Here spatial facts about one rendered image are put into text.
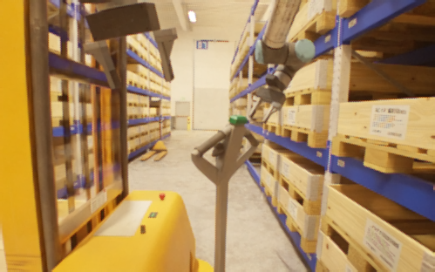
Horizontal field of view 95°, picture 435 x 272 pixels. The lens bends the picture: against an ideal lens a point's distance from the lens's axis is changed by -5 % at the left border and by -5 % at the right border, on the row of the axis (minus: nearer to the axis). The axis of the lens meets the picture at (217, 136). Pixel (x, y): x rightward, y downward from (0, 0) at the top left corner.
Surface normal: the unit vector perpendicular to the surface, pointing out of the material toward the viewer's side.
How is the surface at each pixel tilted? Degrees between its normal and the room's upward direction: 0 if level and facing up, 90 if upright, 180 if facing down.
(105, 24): 114
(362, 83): 90
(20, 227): 90
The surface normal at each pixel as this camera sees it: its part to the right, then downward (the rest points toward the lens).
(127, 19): -0.11, 0.50
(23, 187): 0.02, 0.11
